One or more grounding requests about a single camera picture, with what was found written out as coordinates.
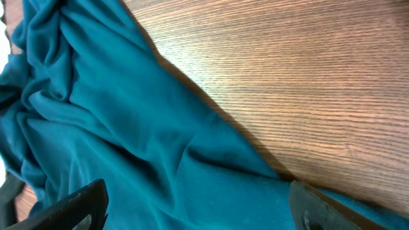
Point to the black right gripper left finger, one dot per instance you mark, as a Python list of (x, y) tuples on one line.
[(91, 201)]

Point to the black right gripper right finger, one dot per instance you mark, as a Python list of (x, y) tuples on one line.
[(313, 210)]

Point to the blue t-shirt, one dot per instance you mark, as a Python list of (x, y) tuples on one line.
[(200, 114)]

